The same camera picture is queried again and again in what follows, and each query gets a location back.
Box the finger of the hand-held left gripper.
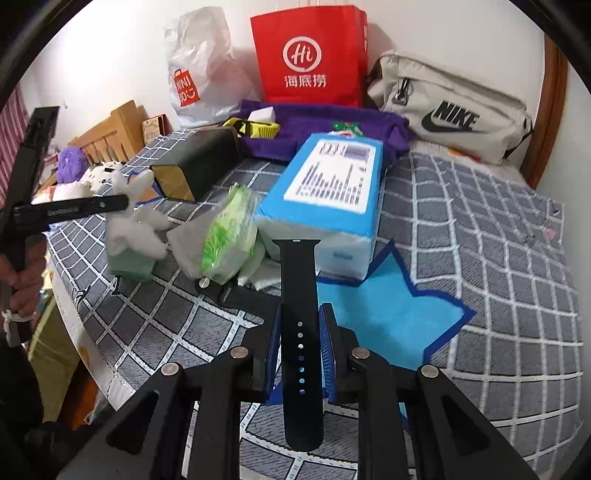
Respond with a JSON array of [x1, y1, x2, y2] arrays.
[[2, 106, 62, 209], [92, 195, 131, 217]]

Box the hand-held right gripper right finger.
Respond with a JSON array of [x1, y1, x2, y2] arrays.
[[318, 302, 539, 480]]

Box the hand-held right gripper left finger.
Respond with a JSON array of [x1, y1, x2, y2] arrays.
[[105, 308, 282, 480]]

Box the white tissue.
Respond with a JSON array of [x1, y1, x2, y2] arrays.
[[107, 171, 171, 259]]

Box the black watch strap with holes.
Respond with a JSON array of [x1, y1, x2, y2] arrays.
[[271, 237, 325, 452]]

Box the yellow black pouch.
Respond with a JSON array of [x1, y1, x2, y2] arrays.
[[222, 117, 281, 139]]

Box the grey soft packet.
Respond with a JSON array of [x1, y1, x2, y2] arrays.
[[167, 216, 218, 278]]

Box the person's left hand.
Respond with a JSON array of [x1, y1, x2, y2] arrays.
[[0, 251, 48, 326]]

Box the pink striped curtain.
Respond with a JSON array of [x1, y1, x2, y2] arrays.
[[0, 88, 31, 204]]

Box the white dotted cloth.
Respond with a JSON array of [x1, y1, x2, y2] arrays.
[[78, 162, 121, 190]]

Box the purple plush toy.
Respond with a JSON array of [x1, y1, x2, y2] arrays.
[[56, 147, 88, 183]]

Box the wooden headboard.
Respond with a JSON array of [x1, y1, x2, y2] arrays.
[[69, 100, 148, 164]]

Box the white tissue packets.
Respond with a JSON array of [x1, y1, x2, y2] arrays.
[[238, 237, 283, 292]]

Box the brown patterned box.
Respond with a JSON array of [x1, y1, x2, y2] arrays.
[[141, 114, 169, 141]]

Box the dark rectangular box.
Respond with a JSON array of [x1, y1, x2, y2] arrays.
[[150, 128, 241, 202]]

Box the small green tissue pack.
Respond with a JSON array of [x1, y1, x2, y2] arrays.
[[202, 183, 259, 284]]

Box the blue tissue pack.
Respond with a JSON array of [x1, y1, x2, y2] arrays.
[[255, 133, 386, 280]]

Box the grey checked star blanket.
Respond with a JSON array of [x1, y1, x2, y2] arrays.
[[46, 124, 585, 480]]

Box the white plastic shopping bag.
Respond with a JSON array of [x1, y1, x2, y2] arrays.
[[164, 7, 259, 129]]

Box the purple cloth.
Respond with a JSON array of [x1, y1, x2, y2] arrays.
[[236, 99, 411, 162]]

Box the red paper bag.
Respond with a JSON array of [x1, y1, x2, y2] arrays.
[[250, 4, 369, 108]]

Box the grey waist bag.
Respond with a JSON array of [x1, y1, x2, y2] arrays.
[[367, 51, 534, 165]]

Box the black watch strap with buckle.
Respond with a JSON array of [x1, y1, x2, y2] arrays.
[[195, 277, 278, 306]]

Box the white wrist cord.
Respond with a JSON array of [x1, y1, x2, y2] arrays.
[[2, 310, 35, 330]]

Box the brown wooden door frame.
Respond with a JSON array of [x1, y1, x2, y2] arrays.
[[522, 34, 568, 188]]

